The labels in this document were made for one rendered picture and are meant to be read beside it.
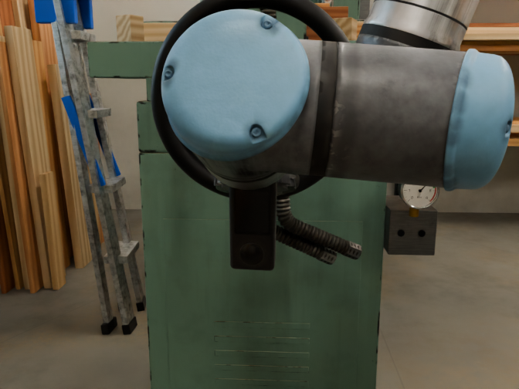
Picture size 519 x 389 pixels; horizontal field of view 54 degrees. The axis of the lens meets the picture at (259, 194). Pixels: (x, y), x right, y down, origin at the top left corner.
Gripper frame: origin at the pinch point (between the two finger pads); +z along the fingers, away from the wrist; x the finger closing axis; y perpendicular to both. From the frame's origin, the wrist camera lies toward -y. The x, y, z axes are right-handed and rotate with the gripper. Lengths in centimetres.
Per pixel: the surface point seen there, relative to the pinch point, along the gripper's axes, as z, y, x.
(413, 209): 20.8, 0.6, -24.8
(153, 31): 31, 37, 24
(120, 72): 17.2, 23.2, 25.3
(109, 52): 16.1, 26.2, 27.0
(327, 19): -2.6, 22.6, -8.5
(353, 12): 42, 47, -18
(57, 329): 111, -33, 75
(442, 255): 193, -3, -81
